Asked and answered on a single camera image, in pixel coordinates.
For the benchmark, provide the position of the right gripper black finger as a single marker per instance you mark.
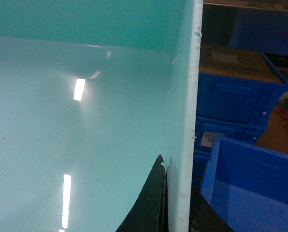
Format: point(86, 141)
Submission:
point(147, 214)

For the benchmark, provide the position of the light cyan plastic tray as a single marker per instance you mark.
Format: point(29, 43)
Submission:
point(91, 93)

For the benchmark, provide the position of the lower blue stacking crate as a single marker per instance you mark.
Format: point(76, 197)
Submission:
point(207, 129)

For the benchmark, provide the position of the blue stacking crate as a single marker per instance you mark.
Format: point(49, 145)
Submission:
point(207, 129)
point(239, 100)

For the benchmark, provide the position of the large blue plastic bin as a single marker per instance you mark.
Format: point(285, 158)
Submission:
point(247, 186)

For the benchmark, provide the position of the upper blue stacking crate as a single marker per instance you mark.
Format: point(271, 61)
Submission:
point(239, 100)

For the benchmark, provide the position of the brown cardboard box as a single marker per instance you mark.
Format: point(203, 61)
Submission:
point(276, 135)

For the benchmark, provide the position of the cardboard sheet on crate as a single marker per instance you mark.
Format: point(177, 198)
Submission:
point(236, 63)

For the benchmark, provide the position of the dark blue rear crate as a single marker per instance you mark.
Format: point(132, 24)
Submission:
point(261, 30)

